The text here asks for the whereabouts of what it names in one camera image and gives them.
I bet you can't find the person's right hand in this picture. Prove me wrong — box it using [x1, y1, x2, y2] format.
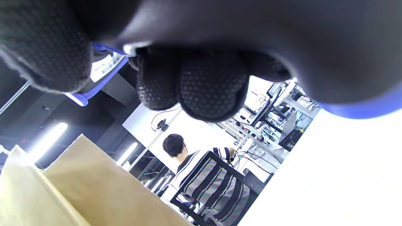
[0, 0, 292, 123]

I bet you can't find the black barcode scanner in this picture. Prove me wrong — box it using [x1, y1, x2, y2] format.
[64, 0, 402, 120]

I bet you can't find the brown paper bag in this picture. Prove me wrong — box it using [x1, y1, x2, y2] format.
[0, 134, 192, 226]

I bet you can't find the black mesh office chair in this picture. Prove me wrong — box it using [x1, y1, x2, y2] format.
[170, 151, 274, 226]

